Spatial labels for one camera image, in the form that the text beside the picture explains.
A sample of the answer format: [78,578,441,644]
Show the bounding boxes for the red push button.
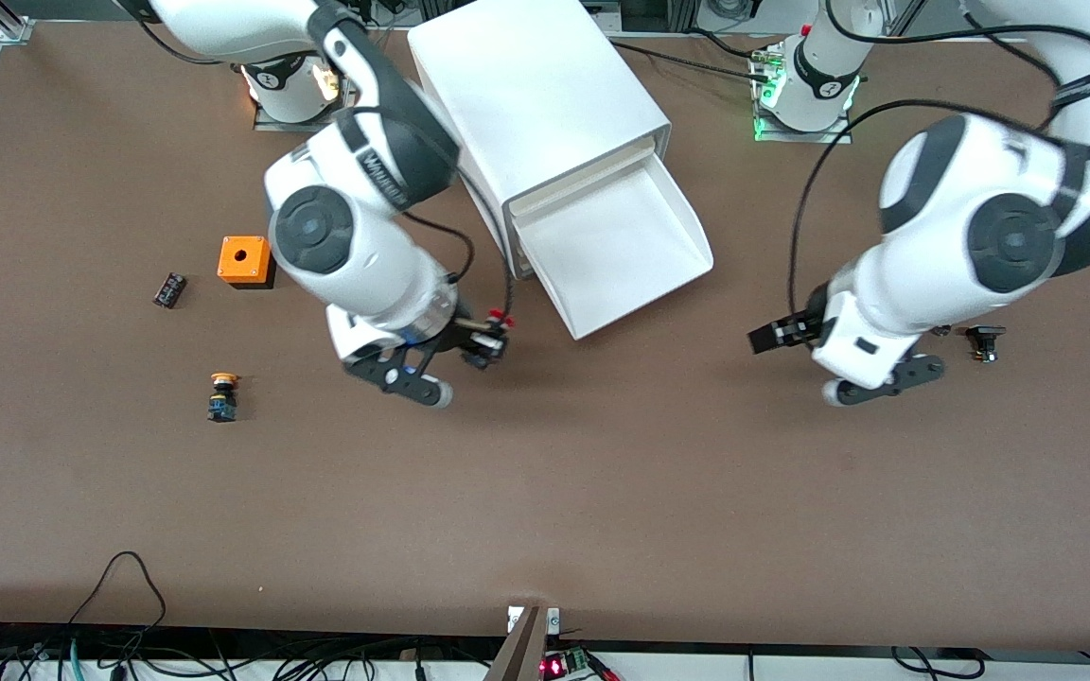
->
[483,306,516,362]

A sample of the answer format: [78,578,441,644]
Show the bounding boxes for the white cabinet drawer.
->
[505,135,657,217]
[512,154,715,341]

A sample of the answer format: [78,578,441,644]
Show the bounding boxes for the yellow push button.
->
[207,372,239,424]

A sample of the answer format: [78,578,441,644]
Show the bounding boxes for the white drawer cabinet shell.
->
[407,0,672,281]

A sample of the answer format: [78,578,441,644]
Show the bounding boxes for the orange box with hole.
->
[217,236,279,290]

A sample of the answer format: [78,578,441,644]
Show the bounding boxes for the circuit board with red light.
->
[539,647,624,681]

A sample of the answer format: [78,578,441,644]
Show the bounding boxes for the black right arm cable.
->
[401,170,516,332]

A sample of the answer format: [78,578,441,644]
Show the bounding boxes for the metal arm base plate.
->
[751,43,854,146]
[242,57,362,132]

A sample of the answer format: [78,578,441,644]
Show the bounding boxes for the black cable behind cabinet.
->
[606,26,775,84]

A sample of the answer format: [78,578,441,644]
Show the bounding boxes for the black cable coil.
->
[888,645,983,681]

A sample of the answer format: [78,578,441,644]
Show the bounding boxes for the thin black cable loop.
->
[65,550,168,630]

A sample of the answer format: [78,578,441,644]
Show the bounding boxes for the tangled black cables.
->
[0,620,508,681]

